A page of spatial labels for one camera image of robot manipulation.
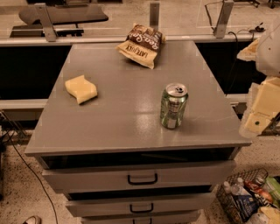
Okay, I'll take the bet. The green soda can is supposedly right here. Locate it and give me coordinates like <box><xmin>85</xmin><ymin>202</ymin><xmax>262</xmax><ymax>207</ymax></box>
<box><xmin>160</xmin><ymin>82</ymin><xmax>188</xmax><ymax>130</ymax></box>

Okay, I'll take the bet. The brown chip bag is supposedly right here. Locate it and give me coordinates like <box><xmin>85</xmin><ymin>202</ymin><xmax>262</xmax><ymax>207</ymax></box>
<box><xmin>115</xmin><ymin>23</ymin><xmax>165</xmax><ymax>69</ymax></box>

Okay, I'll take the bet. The drawer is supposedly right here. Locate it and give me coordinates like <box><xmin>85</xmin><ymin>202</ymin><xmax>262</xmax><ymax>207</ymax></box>
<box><xmin>80</xmin><ymin>210</ymin><xmax>200</xmax><ymax>224</ymax></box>
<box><xmin>66</xmin><ymin>192</ymin><xmax>215</xmax><ymax>217</ymax></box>
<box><xmin>43</xmin><ymin>160</ymin><xmax>235</xmax><ymax>193</ymax></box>

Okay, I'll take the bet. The top drawer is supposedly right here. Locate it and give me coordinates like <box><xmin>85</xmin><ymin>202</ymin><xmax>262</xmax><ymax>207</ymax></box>
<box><xmin>43</xmin><ymin>160</ymin><xmax>235</xmax><ymax>193</ymax></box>

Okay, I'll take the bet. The bottom drawer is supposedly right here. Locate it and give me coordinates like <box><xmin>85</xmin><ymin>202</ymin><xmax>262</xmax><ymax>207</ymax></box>
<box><xmin>80</xmin><ymin>210</ymin><xmax>200</xmax><ymax>224</ymax></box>

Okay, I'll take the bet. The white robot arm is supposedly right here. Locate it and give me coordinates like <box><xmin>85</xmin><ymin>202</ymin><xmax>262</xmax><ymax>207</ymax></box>
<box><xmin>237</xmin><ymin>17</ymin><xmax>280</xmax><ymax>138</ymax></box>

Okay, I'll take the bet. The right metal bracket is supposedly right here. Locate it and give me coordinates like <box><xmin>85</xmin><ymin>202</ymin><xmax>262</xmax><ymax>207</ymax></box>
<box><xmin>213</xmin><ymin>0</ymin><xmax>234</xmax><ymax>39</ymax></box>

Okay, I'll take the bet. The black office chair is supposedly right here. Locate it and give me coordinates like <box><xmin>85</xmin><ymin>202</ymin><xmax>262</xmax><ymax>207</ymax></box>
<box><xmin>10</xmin><ymin>0</ymin><xmax>109</xmax><ymax>38</ymax></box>

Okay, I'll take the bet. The middle drawer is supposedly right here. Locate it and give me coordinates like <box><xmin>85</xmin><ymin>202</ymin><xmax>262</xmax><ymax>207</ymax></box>
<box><xmin>66</xmin><ymin>192</ymin><xmax>215</xmax><ymax>217</ymax></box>

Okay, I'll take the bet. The shoe tip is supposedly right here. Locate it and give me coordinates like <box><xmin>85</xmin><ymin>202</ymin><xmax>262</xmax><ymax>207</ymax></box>
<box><xmin>22</xmin><ymin>215</ymin><xmax>41</xmax><ymax>224</ymax></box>

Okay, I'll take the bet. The yellow sponge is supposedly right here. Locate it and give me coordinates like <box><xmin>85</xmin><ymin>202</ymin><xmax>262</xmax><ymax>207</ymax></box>
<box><xmin>65</xmin><ymin>75</ymin><xmax>98</xmax><ymax>104</ymax></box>

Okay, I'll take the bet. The middle metal bracket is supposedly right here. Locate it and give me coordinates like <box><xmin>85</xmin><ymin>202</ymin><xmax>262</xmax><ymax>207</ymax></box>
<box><xmin>150</xmin><ymin>2</ymin><xmax>160</xmax><ymax>29</ymax></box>

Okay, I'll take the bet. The clear plastic bottle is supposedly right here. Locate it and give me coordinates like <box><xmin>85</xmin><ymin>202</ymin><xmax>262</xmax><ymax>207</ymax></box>
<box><xmin>223</xmin><ymin>181</ymin><xmax>231</xmax><ymax>194</ymax></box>
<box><xmin>231</xmin><ymin>178</ymin><xmax>249</xmax><ymax>195</ymax></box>

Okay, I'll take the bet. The blue snack bag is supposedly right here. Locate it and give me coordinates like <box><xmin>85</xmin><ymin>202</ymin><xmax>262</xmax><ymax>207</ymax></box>
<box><xmin>233</xmin><ymin>195</ymin><xmax>259</xmax><ymax>221</ymax></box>

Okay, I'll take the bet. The grey drawer cabinet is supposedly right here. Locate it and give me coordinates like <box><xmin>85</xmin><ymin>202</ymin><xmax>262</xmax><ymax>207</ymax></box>
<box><xmin>24</xmin><ymin>40</ymin><xmax>253</xmax><ymax>224</ymax></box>

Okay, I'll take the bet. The green snack bag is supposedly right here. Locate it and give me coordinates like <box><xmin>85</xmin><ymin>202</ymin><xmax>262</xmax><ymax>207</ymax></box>
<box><xmin>263</xmin><ymin>177</ymin><xmax>280</xmax><ymax>205</ymax></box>

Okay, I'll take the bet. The metal bracket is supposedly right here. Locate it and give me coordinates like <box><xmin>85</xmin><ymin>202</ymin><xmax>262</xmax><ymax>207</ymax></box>
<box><xmin>34</xmin><ymin>3</ymin><xmax>57</xmax><ymax>42</ymax></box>
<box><xmin>213</xmin><ymin>0</ymin><xmax>234</xmax><ymax>39</ymax></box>
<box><xmin>150</xmin><ymin>2</ymin><xmax>160</xmax><ymax>29</ymax></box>

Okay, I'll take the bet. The black cable behind table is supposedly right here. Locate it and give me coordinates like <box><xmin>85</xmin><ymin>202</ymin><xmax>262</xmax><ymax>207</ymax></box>
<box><xmin>204</xmin><ymin>1</ymin><xmax>266</xmax><ymax>88</ymax></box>

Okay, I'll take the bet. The red snack bag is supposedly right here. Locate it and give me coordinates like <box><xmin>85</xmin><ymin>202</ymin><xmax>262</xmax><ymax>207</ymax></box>
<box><xmin>244</xmin><ymin>180</ymin><xmax>273</xmax><ymax>203</ymax></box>

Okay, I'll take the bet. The left metal bracket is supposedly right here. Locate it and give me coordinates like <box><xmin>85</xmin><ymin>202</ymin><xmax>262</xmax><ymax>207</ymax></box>
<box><xmin>34</xmin><ymin>3</ymin><xmax>57</xmax><ymax>42</ymax></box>

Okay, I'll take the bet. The wire basket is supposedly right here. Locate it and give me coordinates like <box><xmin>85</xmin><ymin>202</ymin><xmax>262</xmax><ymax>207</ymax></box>
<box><xmin>216</xmin><ymin>168</ymin><xmax>268</xmax><ymax>224</ymax></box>

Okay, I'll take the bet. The black floor cable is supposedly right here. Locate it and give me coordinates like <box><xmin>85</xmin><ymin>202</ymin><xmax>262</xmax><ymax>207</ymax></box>
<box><xmin>0</xmin><ymin>110</ymin><xmax>60</xmax><ymax>224</ymax></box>

